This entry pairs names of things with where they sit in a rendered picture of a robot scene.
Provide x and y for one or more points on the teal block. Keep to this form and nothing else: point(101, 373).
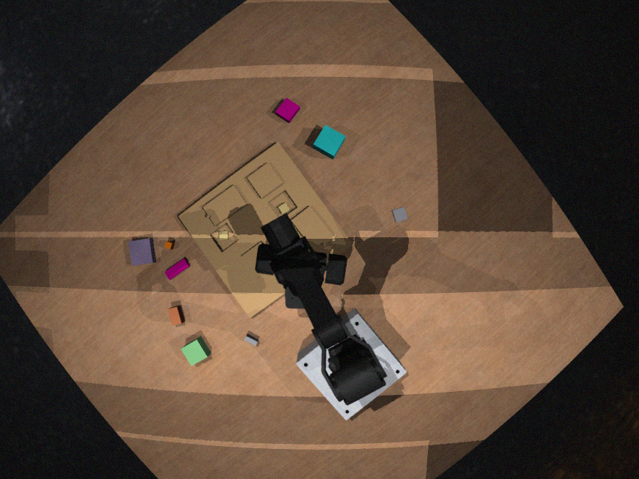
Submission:
point(328, 142)

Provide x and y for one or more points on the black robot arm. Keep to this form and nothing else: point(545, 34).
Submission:
point(356, 371)

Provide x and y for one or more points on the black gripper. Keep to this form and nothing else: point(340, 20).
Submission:
point(336, 267)

